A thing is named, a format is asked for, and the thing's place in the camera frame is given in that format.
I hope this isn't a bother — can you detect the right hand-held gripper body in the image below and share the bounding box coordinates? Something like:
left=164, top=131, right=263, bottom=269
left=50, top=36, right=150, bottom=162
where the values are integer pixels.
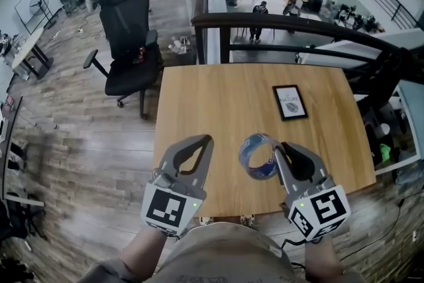
left=280, top=174, right=352, bottom=243

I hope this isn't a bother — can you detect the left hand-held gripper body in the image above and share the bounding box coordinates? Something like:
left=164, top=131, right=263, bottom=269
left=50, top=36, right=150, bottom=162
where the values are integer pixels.
left=140, top=168, right=208, bottom=239

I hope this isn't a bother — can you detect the blue patterned roll of tape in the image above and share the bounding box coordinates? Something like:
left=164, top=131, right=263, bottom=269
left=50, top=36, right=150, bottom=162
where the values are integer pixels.
left=238, top=133, right=283, bottom=181

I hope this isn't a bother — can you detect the person's left forearm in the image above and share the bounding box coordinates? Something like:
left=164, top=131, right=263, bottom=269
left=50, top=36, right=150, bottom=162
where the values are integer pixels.
left=117, top=225, right=167, bottom=283

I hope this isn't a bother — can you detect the person's right forearm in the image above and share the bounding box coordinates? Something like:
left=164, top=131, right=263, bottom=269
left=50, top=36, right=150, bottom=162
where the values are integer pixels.
left=302, top=235, right=343, bottom=283

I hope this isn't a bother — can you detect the black framed picture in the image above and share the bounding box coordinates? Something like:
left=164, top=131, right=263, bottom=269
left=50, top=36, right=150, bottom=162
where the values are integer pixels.
left=272, top=84, right=309, bottom=122

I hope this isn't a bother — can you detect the bright green object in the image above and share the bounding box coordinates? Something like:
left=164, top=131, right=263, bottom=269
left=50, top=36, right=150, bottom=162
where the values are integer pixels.
left=378, top=142, right=396, bottom=166

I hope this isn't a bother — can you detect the person's beige shirt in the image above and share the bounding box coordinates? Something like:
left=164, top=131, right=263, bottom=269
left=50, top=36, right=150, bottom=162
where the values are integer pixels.
left=76, top=221, right=367, bottom=283

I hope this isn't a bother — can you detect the cluster of plastic bottles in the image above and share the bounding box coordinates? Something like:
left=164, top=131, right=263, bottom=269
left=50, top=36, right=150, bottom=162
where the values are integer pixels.
left=166, top=36, right=193, bottom=54

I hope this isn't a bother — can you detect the black office chair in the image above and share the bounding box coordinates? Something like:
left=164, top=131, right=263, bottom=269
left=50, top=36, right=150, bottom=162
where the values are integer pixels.
left=82, top=0, right=164, bottom=120

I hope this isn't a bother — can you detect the dark wooden railing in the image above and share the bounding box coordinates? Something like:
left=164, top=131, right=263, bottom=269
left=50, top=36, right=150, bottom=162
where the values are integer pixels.
left=191, top=13, right=424, bottom=117

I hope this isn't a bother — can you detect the dark edged desk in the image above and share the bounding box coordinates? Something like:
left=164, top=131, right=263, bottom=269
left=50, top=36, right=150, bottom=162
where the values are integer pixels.
left=0, top=95, right=25, bottom=206

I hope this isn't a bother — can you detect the round white table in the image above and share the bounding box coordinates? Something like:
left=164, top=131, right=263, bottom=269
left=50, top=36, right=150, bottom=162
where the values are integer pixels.
left=11, top=27, right=54, bottom=81

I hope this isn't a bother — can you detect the black standing fan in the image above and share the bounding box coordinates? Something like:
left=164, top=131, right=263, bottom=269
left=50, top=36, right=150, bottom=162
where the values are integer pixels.
left=28, top=0, right=58, bottom=31

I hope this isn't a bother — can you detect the black cable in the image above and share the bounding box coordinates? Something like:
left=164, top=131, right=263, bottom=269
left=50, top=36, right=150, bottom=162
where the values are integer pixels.
left=280, top=192, right=424, bottom=264

